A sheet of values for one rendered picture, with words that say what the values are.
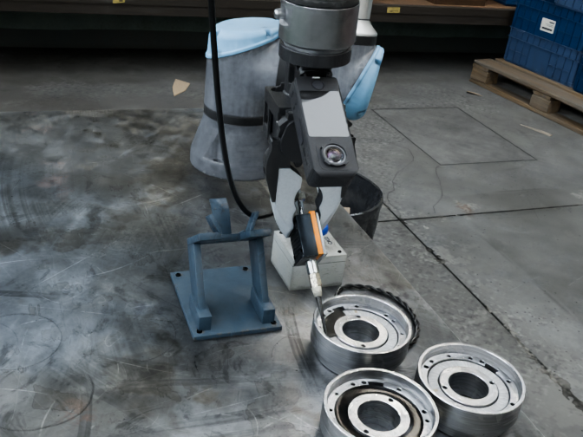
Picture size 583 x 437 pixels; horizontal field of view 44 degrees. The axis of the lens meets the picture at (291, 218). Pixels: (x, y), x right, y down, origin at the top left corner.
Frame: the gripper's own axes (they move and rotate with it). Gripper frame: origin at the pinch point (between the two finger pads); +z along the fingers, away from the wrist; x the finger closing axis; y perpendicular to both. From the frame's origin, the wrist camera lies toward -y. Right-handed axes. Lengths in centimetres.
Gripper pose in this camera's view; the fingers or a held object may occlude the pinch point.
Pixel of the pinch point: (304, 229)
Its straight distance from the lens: 78.7
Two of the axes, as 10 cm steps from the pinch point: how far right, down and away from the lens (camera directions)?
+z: -0.8, 8.6, 5.1
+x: -9.6, 0.7, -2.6
